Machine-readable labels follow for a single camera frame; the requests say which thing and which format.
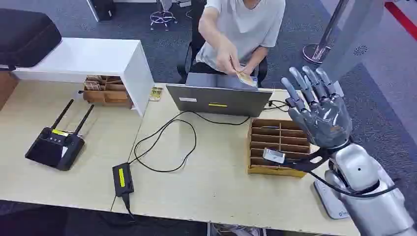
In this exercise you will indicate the person's right hand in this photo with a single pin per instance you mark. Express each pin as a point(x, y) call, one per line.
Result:
point(226, 58)

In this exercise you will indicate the person's left hand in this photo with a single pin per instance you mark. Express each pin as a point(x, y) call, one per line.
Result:
point(249, 69)

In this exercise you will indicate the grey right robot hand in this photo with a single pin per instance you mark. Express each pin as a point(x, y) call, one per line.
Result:
point(325, 123)

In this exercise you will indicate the printed card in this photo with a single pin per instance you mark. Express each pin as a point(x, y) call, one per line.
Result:
point(246, 79)

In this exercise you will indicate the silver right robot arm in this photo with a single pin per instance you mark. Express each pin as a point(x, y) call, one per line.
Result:
point(368, 182)

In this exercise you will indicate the black office chair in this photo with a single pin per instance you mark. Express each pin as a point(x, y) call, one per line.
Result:
point(195, 42)

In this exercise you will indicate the person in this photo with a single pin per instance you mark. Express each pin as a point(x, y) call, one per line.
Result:
point(244, 22)

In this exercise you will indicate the grey laptop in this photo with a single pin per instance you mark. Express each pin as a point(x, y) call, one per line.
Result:
point(218, 99)

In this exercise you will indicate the brown slotted card box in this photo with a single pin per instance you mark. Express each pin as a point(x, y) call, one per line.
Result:
point(277, 136)

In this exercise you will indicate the chrome stool base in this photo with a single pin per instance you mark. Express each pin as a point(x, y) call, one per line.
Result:
point(162, 17)

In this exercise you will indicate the white flat handheld device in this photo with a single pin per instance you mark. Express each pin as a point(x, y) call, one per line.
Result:
point(329, 200)

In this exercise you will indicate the small stack of cards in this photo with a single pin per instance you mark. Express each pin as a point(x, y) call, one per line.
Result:
point(156, 93)

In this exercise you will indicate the grey kiosk stand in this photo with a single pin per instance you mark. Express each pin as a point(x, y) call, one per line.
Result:
point(355, 35)

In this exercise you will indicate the wooden box of cards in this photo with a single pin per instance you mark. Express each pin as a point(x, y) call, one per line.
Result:
point(110, 96)

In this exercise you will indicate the black computer tower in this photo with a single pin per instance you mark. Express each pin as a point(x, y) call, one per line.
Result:
point(101, 9)

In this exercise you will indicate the white desk riser shelf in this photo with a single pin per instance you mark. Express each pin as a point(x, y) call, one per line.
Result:
point(81, 57)

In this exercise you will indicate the black power adapter yellow label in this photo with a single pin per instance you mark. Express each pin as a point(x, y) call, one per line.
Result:
point(122, 179)

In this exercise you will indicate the black remote controller with antennas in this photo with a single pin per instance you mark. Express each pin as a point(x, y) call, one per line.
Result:
point(55, 150)

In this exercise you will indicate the black carrying case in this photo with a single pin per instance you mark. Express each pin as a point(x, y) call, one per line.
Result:
point(22, 39)

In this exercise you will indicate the brown wooden panel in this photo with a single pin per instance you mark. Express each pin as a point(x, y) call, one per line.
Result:
point(7, 88)

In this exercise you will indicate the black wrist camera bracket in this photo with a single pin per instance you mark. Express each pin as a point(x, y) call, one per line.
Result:
point(309, 161)

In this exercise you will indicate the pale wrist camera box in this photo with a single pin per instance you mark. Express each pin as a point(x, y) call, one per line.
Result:
point(273, 155)

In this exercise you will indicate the chrome stanchion post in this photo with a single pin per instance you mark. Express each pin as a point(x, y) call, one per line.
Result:
point(317, 50)

